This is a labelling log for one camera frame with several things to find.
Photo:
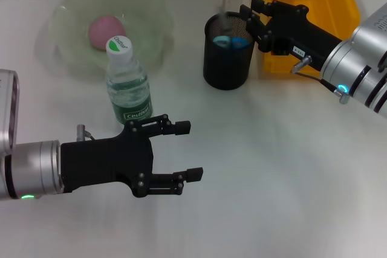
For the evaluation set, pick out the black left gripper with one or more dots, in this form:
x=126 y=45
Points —
x=109 y=161

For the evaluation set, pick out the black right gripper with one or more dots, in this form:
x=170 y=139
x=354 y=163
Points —
x=296 y=37

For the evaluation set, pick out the grey white ballpoint pen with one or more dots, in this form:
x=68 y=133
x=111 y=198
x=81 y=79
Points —
x=225 y=22

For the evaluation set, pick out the blue teal scissors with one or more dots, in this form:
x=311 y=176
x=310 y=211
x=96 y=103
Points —
x=239 y=42

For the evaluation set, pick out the clear green-label water bottle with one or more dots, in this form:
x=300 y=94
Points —
x=127 y=89

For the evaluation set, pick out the pink peach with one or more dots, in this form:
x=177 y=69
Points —
x=104 y=30

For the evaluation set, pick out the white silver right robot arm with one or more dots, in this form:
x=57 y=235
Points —
x=366 y=73

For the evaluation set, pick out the black mesh pen holder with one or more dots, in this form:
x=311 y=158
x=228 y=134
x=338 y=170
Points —
x=226 y=67

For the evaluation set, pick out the pale green glass fruit plate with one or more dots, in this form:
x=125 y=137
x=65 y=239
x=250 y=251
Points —
x=145 y=13

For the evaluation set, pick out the yellow plastic bin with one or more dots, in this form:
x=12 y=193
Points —
x=329 y=4

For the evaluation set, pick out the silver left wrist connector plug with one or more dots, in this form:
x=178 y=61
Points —
x=81 y=132

